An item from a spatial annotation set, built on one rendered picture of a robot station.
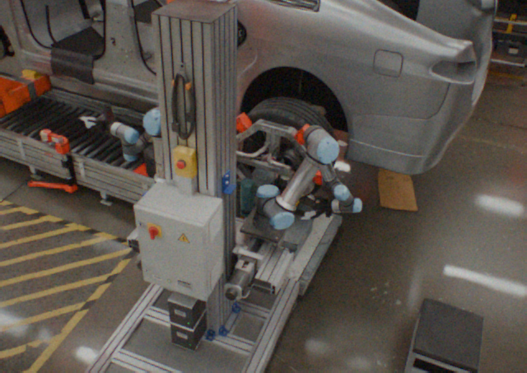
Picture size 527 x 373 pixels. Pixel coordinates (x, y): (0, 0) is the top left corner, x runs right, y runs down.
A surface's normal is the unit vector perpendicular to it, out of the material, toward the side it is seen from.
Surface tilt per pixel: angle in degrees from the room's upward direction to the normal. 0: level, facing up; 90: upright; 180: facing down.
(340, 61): 90
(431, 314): 0
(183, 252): 91
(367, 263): 0
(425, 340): 0
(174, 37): 90
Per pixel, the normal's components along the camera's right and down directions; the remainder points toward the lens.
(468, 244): 0.04, -0.82
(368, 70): -0.42, 0.51
